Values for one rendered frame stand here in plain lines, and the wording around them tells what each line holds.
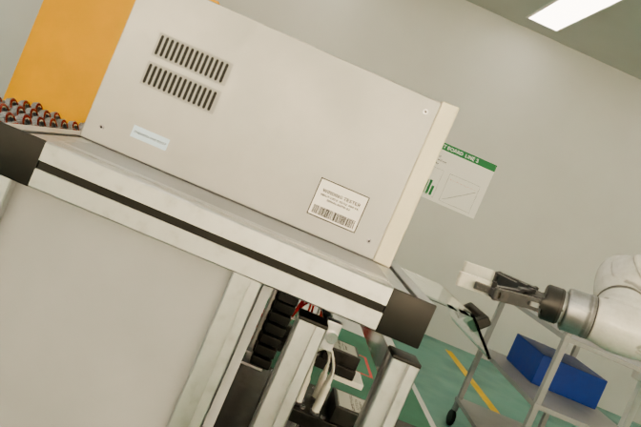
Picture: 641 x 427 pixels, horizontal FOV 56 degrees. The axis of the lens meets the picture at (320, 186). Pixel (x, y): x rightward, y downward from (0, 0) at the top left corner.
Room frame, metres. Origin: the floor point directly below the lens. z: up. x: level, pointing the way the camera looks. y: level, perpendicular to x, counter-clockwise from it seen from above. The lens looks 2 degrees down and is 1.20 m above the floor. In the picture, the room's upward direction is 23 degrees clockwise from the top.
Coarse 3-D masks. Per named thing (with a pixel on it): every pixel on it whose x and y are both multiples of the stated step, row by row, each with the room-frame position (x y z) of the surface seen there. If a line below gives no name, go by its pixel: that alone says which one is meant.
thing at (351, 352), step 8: (280, 344) 0.99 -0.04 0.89; (336, 344) 1.02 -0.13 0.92; (344, 344) 1.05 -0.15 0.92; (320, 352) 1.03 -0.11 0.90; (336, 352) 1.00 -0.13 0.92; (344, 352) 1.00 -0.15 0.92; (352, 352) 1.02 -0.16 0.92; (320, 360) 0.99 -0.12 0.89; (336, 360) 1.00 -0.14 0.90; (344, 360) 1.00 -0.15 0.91; (352, 360) 1.00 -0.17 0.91; (320, 368) 0.99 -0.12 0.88; (328, 368) 0.99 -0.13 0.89; (336, 368) 1.00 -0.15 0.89; (344, 368) 1.00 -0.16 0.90; (352, 368) 1.00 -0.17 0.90; (336, 376) 1.00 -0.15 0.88; (344, 376) 1.00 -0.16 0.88; (352, 376) 1.00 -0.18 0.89; (360, 376) 1.04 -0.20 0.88; (352, 384) 1.00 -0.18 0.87; (360, 384) 1.00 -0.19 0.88
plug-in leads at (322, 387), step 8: (328, 352) 0.80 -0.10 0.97; (328, 360) 0.80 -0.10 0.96; (312, 368) 0.77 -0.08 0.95; (320, 376) 0.80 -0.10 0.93; (328, 376) 0.78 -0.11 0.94; (304, 384) 0.76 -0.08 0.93; (320, 384) 0.80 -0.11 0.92; (328, 384) 0.75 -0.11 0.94; (304, 392) 0.77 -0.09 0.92; (320, 392) 0.76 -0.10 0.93; (296, 400) 0.77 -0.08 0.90; (320, 400) 0.76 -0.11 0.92; (312, 408) 0.76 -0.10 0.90; (320, 408) 0.78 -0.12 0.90
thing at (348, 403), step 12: (336, 396) 0.79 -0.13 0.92; (348, 396) 0.80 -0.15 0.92; (300, 408) 0.76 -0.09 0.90; (324, 408) 0.79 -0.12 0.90; (336, 408) 0.76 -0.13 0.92; (348, 408) 0.76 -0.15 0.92; (360, 408) 0.78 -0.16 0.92; (288, 420) 0.80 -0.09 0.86; (300, 420) 0.75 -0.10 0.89; (312, 420) 0.75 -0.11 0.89; (324, 420) 0.75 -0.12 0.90; (336, 420) 0.76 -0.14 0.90; (348, 420) 0.76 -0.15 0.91
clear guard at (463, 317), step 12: (420, 276) 1.22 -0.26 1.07; (420, 288) 1.05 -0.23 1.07; (432, 288) 1.12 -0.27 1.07; (444, 288) 1.20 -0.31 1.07; (432, 300) 1.00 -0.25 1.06; (444, 300) 1.02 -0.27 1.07; (456, 300) 1.09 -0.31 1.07; (456, 312) 1.15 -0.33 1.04; (468, 312) 1.01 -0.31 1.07; (456, 324) 1.21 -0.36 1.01; (468, 324) 1.06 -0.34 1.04; (468, 336) 1.11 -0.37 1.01; (480, 336) 1.00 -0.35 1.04; (480, 348) 1.04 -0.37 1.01
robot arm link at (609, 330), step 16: (608, 288) 1.26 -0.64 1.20; (624, 288) 1.24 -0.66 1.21; (608, 304) 1.19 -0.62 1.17; (624, 304) 1.19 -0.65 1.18; (640, 304) 1.19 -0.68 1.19; (608, 320) 1.17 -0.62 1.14; (624, 320) 1.16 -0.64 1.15; (640, 320) 1.16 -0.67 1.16; (592, 336) 1.19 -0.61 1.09; (608, 336) 1.17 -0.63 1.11; (624, 336) 1.15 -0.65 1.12; (640, 336) 1.15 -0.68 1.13; (624, 352) 1.17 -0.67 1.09; (640, 352) 1.15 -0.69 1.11
